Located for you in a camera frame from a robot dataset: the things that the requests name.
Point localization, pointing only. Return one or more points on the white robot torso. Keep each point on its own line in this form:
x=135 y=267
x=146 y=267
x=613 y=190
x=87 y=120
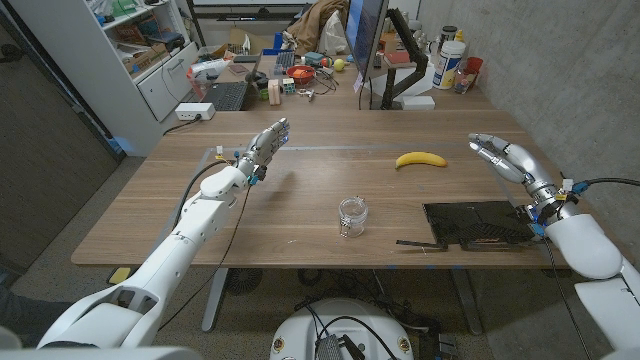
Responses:
x=345 y=325

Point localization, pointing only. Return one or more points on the white power strip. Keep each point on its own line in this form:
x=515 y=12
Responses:
x=194 y=111

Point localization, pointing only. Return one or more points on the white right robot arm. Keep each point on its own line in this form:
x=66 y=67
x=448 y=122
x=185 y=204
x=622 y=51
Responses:
x=590 y=255

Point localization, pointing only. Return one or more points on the white shelf cabinet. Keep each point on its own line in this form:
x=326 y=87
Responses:
x=120 y=75

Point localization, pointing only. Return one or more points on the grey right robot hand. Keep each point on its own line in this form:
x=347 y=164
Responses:
x=515 y=162

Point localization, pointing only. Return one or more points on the pink sticky note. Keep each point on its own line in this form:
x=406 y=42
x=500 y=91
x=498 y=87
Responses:
x=358 y=83

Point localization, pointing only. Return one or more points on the small clear glass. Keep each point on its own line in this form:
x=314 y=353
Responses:
x=462 y=81

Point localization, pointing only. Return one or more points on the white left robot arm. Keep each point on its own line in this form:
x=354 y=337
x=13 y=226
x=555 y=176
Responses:
x=170 y=250

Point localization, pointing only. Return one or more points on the yellow toy banana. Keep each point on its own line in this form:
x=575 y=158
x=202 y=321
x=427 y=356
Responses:
x=421 y=159

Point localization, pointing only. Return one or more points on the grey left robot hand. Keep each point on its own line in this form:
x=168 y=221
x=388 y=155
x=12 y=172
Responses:
x=265 y=147

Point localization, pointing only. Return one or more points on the yellow ball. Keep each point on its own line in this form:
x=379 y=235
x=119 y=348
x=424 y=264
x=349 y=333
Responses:
x=339 y=64

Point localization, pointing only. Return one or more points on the brown jacket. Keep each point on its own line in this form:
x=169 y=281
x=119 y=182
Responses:
x=312 y=22

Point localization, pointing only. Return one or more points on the red bowl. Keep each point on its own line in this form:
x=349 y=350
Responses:
x=300 y=74

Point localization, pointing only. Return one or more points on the computer monitor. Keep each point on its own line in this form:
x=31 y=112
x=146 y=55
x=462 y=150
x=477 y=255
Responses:
x=367 y=30

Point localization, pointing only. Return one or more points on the yellow pad on floor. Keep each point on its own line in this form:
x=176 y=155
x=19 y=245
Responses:
x=119 y=275

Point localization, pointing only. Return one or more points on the white plastic bag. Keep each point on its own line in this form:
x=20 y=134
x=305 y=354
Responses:
x=334 y=35

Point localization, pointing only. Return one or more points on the clear glass jar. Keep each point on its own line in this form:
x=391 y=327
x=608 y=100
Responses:
x=353 y=217

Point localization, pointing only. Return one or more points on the black laptop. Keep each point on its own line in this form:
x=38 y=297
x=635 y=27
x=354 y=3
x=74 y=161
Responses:
x=230 y=95

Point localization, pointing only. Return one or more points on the grey table leg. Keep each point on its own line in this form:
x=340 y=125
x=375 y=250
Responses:
x=214 y=300
x=466 y=300

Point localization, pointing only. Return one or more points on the white spray bottle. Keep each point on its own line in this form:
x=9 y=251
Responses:
x=209 y=69

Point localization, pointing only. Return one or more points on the white flat box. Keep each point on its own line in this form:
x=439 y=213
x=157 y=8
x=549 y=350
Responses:
x=418 y=102

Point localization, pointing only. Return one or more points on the rubik's cube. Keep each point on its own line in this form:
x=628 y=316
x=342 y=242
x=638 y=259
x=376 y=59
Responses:
x=288 y=85

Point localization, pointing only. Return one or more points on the pale pink block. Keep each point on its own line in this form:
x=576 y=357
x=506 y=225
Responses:
x=274 y=92

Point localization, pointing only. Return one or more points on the black lidded jar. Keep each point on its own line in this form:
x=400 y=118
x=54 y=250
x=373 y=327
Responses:
x=448 y=35

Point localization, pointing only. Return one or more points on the red cup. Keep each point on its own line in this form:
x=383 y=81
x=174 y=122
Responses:
x=475 y=65

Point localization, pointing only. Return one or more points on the white plastic tub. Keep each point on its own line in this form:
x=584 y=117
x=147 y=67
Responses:
x=448 y=65

